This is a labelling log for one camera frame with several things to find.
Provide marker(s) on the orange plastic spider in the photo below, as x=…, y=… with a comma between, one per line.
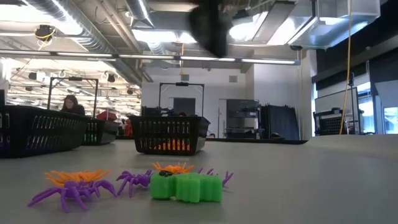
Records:
x=172, y=168
x=182, y=145
x=74, y=176
x=163, y=145

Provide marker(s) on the green foam decoration piece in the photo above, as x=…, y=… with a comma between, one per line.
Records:
x=88, y=137
x=186, y=187

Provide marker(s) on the purple plastic spider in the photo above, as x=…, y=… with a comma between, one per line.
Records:
x=227, y=178
x=133, y=180
x=73, y=192

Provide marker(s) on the long ceiling light bar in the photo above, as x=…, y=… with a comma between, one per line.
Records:
x=155, y=57

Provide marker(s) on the dark grey door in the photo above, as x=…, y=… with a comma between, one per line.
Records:
x=184, y=107

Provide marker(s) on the black equipment cabinet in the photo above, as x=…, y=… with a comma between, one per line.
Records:
x=242, y=107

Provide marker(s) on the black equipment case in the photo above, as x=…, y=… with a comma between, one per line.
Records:
x=150, y=111

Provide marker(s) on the black plastic slotted basket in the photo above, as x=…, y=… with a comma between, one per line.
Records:
x=104, y=132
x=169, y=124
x=37, y=130

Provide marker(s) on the black curtain panel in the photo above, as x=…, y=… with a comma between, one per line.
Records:
x=280, y=123

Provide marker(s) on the red tool cabinet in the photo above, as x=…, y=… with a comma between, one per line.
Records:
x=107, y=115
x=128, y=126

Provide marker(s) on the grey partition panel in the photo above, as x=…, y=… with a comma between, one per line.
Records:
x=335, y=99

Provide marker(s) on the black mesh equipment rack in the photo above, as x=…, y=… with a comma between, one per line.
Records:
x=331, y=126

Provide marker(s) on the person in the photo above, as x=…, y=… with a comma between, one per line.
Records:
x=72, y=105

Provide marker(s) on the black robot rig frame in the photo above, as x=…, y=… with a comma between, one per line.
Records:
x=182, y=83
x=74, y=78

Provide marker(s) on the silver round air duct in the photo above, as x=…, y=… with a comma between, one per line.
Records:
x=140, y=12

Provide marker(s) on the silver spiral air duct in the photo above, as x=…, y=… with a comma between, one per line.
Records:
x=93, y=34

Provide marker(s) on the black aluminium rig frame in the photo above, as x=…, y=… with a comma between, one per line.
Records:
x=258, y=140

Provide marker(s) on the silver rectangular duct hood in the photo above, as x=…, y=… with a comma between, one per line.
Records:
x=335, y=31

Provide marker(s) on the black ceiling camera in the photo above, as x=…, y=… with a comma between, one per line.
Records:
x=44, y=32

